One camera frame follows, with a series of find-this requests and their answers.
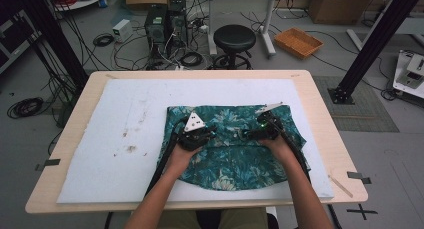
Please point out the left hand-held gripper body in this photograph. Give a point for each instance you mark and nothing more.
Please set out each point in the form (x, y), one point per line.
(193, 135)

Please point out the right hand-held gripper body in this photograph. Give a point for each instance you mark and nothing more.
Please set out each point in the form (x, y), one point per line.
(266, 129)

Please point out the teal floral shirt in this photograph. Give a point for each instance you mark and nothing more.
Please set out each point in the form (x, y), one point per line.
(233, 165)

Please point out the person's right hand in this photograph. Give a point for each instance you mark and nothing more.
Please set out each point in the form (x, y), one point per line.
(278, 150)

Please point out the person's left hand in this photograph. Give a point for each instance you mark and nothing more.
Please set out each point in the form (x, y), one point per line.
(181, 159)

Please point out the white foam mat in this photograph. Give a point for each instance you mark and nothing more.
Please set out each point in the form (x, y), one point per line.
(133, 105)

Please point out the person's olive trousers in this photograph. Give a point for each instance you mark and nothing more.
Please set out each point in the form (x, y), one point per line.
(243, 219)

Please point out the orange wicker basket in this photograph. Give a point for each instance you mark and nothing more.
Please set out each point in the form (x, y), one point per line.
(298, 42)

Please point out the thin wooden stick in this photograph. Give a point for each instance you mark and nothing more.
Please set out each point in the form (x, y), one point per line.
(340, 185)

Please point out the black round stool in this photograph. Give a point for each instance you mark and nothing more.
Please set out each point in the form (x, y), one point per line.
(234, 38)

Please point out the grey floor mat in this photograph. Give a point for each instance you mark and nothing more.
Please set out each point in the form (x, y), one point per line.
(363, 115)

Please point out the dark tape strip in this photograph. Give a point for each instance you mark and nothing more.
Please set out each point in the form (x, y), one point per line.
(50, 163)
(358, 176)

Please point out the black computer tower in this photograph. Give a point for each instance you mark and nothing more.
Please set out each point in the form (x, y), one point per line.
(178, 22)
(156, 29)

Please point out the small white device box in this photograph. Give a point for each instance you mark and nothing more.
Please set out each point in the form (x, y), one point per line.
(122, 30)

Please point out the large cardboard box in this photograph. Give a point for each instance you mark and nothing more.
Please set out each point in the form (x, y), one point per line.
(343, 5)

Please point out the white machine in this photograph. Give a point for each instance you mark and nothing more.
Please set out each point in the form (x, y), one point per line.
(411, 74)

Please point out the round white table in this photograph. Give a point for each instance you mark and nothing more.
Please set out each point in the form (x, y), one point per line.
(83, 2)

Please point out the grey metal rack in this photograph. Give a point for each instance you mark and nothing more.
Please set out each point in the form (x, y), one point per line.
(15, 42)

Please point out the black metal post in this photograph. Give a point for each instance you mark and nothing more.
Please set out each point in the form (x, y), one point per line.
(50, 35)
(376, 42)

